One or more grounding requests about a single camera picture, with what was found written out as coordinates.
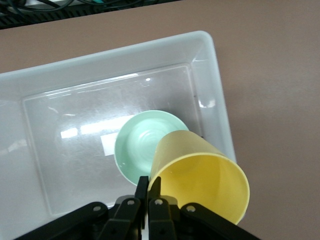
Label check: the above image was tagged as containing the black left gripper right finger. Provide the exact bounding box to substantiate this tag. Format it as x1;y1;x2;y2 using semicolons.
148;176;261;240

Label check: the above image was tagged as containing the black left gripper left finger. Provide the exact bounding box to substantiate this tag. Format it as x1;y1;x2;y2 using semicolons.
14;176;149;240

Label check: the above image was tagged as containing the yellow plastic cup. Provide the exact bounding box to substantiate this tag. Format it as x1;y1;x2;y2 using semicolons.
147;129;251;225

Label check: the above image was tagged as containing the clear plastic box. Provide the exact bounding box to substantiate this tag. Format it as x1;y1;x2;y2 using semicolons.
0;30;237;221

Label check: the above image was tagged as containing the mint green bowl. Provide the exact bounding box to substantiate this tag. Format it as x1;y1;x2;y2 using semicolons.
113;109;190;186

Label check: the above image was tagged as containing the brown table cover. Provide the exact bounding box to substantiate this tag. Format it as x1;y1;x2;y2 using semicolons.
0;0;320;240

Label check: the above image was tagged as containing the black cable bundle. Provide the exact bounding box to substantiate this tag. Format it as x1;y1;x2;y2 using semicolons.
0;0;186;30

